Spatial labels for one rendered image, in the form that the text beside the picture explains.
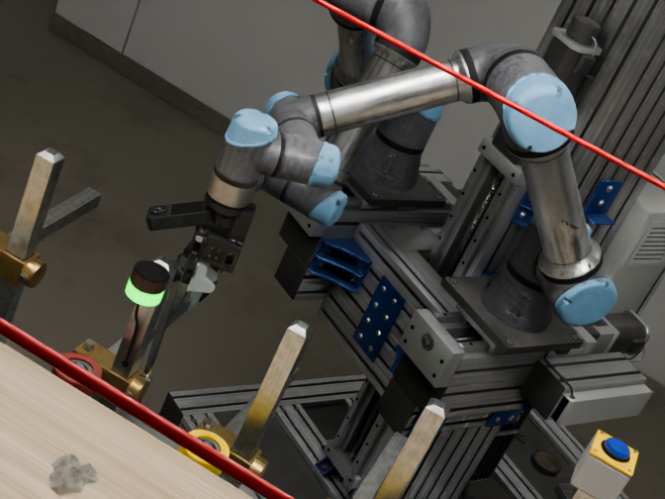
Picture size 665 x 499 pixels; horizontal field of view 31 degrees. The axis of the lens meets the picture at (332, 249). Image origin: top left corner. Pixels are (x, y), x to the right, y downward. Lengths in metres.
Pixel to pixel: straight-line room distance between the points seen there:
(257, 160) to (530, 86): 0.45
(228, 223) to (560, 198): 0.57
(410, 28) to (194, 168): 2.54
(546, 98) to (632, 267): 0.93
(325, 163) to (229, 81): 3.03
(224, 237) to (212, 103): 3.04
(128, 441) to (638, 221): 1.31
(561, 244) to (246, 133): 0.62
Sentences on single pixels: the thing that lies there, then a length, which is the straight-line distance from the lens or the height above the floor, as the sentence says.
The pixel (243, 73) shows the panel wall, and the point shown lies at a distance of 4.95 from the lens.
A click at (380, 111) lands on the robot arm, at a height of 1.40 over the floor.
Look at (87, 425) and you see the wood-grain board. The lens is 1.96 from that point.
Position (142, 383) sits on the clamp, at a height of 0.87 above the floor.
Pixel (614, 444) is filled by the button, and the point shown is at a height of 1.23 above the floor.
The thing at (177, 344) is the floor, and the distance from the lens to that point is 3.76.
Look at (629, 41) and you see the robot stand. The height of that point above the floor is 1.58.
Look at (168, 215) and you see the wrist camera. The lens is 2.02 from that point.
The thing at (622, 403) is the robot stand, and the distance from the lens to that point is 2.64.
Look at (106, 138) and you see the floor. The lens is 4.72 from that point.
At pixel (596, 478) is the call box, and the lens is 1.87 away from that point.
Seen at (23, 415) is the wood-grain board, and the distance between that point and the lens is 1.94.
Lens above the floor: 2.16
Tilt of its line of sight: 28 degrees down
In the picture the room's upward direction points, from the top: 25 degrees clockwise
